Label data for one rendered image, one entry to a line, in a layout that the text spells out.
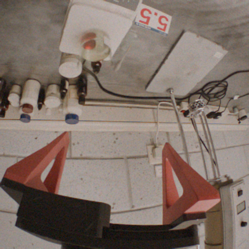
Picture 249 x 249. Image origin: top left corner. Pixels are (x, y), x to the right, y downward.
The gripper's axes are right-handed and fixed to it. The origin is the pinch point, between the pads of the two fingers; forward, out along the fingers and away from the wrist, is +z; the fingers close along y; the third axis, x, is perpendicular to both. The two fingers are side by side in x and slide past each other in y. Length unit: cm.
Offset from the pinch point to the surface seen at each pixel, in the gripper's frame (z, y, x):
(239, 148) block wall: 50, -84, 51
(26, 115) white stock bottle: 27.5, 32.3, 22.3
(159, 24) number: 30.4, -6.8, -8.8
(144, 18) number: 29.1, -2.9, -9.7
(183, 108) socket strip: 51, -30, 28
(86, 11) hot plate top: 19.5, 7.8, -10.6
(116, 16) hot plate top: 21.0, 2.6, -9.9
